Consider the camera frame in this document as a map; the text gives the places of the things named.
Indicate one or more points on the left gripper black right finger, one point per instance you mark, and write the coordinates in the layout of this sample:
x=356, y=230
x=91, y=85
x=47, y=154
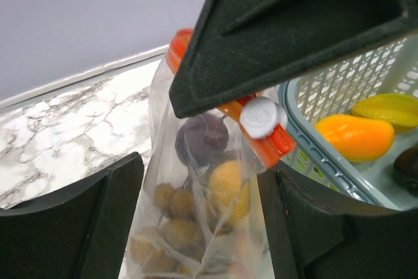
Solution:
x=316, y=232

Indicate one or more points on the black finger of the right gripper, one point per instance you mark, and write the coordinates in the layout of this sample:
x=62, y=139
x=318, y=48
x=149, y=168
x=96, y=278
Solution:
x=240, y=47

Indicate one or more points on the dark purple toy fruit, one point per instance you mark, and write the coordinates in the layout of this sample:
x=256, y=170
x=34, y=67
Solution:
x=200, y=139

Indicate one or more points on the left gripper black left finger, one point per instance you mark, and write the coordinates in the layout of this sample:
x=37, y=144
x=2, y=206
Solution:
x=78, y=231

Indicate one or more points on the large orange mango toy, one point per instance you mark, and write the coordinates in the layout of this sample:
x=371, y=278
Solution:
x=358, y=140

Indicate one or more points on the orange zip clear bag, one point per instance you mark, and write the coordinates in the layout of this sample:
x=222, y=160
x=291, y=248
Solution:
x=257, y=138

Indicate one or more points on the yellow toy fruit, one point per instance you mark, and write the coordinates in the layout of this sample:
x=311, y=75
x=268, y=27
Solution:
x=399, y=110

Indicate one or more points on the brown longan bunch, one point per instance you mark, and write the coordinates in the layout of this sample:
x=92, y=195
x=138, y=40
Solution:
x=174, y=246

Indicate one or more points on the teal plastic basket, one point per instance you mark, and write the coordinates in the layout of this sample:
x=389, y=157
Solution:
x=389, y=181

